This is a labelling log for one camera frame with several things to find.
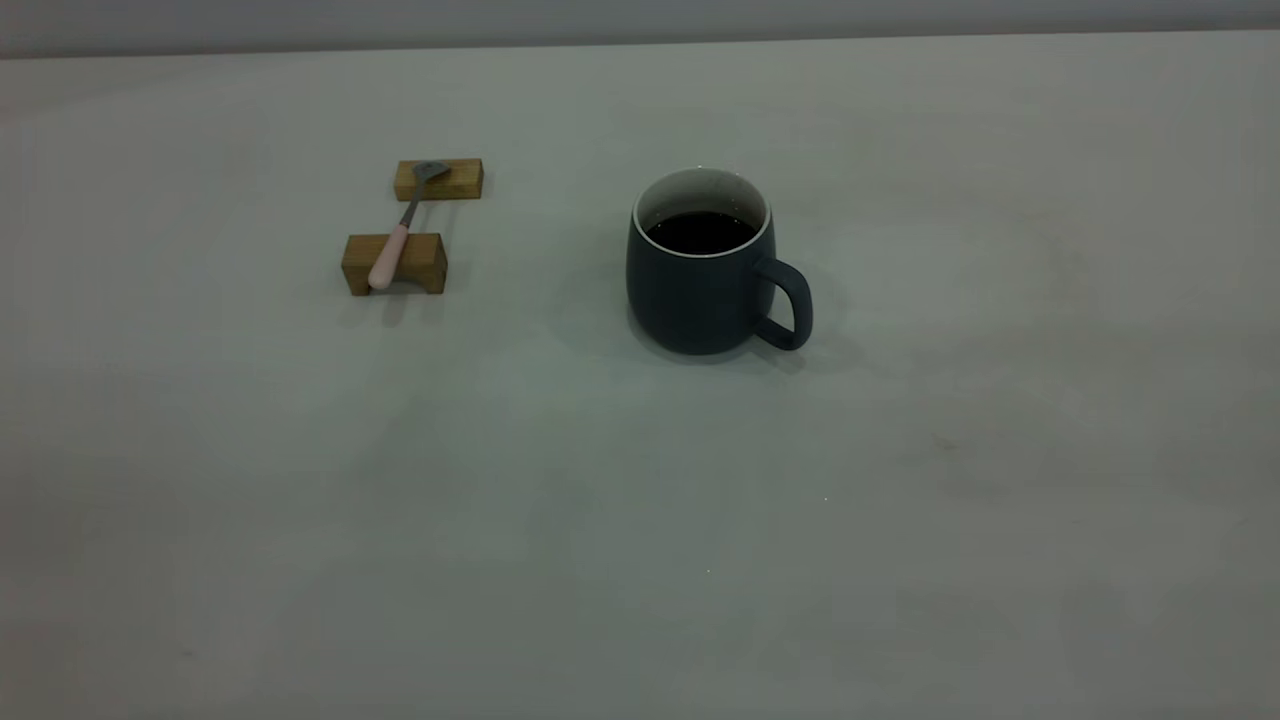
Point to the dark grey ceramic cup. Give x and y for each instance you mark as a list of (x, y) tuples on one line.
[(690, 300)]

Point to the arched wooden block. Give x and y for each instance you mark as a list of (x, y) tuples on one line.
[(422, 256)]

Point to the black coffee liquid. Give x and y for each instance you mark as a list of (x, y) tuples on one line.
[(700, 232)]

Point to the flat wooden block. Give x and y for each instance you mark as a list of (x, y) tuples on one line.
[(462, 181)]

